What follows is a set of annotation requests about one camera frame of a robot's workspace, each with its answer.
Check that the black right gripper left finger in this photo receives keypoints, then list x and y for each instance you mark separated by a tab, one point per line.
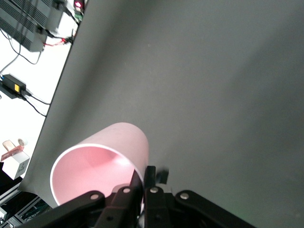
111	209

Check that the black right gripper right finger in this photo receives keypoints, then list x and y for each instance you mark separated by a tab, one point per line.
166	211

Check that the pink plastic cup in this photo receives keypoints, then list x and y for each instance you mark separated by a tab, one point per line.
118	142

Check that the black metal rack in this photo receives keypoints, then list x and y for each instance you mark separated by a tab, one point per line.
23	209

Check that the white cardboard box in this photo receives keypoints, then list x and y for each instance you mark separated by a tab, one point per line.
16	166

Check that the small tape roll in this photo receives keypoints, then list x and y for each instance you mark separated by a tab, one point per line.
22	142

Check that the red pink packet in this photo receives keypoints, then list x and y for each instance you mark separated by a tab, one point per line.
12	152

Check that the dark grey table mat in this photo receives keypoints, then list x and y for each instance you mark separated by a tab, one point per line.
190	83

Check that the black adapter with yellow label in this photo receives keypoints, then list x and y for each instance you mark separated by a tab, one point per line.
10	82

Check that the light grey power box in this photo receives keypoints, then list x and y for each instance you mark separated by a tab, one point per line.
55	19

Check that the grey ribbed computer case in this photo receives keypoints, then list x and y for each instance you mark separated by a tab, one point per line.
23	28

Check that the circuit board with red light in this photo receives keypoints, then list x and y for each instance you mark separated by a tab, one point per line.
78	4

